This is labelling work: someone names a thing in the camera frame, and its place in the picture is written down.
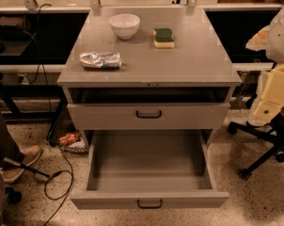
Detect black drawer handle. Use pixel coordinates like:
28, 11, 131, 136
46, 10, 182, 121
135, 110, 163, 119
136, 200, 163, 210

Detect grey drawer cabinet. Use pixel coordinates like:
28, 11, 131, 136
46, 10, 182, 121
56, 6, 243, 153

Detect open grey middle drawer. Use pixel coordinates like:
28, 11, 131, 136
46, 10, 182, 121
71, 130, 229, 210

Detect black floor cable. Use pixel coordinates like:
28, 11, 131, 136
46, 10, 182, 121
41, 141, 74, 226

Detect white ceramic bowl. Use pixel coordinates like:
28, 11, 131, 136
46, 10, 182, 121
109, 13, 140, 40

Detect black office chair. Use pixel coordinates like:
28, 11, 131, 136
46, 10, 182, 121
228, 113, 284, 180

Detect closed grey upper drawer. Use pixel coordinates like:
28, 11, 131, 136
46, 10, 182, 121
68, 103, 229, 130

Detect black drawer handle upper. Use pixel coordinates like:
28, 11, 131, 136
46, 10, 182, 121
135, 110, 163, 119

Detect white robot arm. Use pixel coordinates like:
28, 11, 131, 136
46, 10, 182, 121
245, 6, 284, 125

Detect person leg dark trousers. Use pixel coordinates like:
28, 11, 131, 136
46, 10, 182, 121
0, 110, 24, 170

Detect black drawer handle lower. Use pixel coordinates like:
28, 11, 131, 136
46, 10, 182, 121
136, 200, 163, 210

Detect tan shoe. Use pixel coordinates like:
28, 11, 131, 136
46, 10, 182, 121
2, 145, 42, 184

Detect green yellow sponge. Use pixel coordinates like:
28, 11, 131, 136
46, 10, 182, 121
153, 28, 174, 48

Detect orange snack packet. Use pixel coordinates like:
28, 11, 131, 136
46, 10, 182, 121
59, 133, 79, 146

